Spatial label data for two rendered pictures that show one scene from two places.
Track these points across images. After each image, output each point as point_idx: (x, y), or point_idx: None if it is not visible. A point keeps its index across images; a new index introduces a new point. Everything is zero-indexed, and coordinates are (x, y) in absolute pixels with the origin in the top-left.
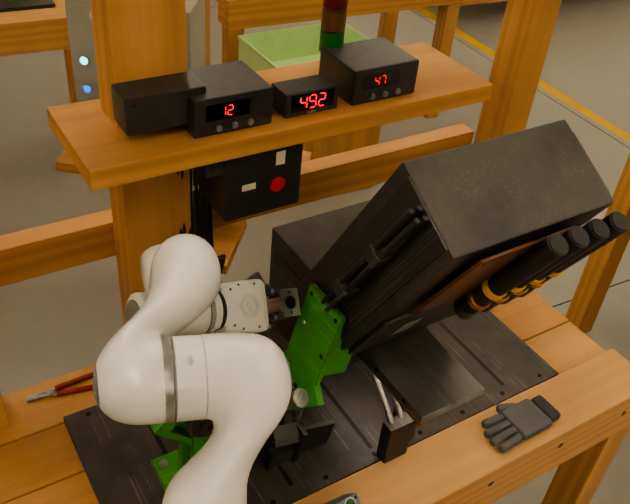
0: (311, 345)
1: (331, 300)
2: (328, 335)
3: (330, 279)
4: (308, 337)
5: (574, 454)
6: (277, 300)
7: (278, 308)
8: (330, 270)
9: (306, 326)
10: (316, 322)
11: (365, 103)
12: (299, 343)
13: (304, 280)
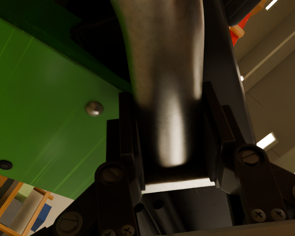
0: (24, 134)
1: (157, 195)
2: (72, 186)
3: (204, 188)
4: (47, 124)
5: None
6: (190, 139)
7: (154, 143)
8: (223, 198)
9: (81, 118)
10: (100, 155)
11: None
12: (9, 80)
13: (224, 52)
